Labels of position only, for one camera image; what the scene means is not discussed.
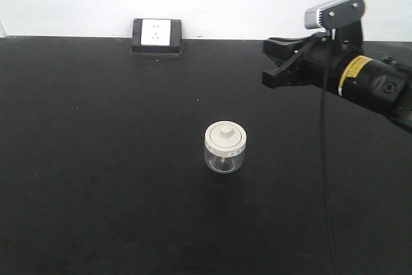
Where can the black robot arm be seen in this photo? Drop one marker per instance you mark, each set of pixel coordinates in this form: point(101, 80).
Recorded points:
point(383, 87)

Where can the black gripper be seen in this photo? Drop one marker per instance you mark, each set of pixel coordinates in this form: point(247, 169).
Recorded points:
point(313, 60)

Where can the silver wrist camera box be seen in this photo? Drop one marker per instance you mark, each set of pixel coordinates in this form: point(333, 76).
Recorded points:
point(334, 14)

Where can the glass jar with beige lid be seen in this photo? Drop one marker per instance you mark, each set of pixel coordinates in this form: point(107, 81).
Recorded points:
point(224, 146)

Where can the black white power socket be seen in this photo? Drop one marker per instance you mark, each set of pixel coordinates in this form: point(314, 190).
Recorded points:
point(156, 36)

